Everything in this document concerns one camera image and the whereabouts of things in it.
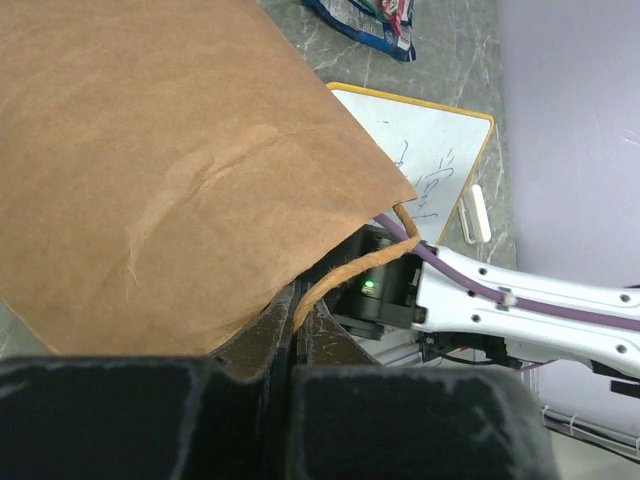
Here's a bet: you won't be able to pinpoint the brown paper bag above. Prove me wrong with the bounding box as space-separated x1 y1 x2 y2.
1 1 415 355

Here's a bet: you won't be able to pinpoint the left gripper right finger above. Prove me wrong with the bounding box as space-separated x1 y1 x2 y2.
287 304 558 479

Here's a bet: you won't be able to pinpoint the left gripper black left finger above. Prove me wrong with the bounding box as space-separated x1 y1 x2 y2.
1 284 298 479

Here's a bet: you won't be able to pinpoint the white board eraser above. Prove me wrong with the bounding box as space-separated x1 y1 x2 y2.
458 184 492 245

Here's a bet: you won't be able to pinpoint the dark blue snack bag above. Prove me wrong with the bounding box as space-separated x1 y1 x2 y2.
302 0 416 62

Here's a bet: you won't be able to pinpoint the red snack packet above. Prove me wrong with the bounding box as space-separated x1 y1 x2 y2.
376 0 412 35

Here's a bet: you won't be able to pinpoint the aluminium rail frame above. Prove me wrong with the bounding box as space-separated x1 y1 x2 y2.
363 331 423 367

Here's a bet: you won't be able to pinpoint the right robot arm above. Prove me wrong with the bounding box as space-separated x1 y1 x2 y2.
332 242 639 397

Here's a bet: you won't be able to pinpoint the small whiteboard with frame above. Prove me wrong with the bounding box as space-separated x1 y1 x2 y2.
327 82 494 243

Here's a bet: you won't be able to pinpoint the loose wires under table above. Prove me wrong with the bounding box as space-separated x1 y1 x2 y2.
539 404 640 461

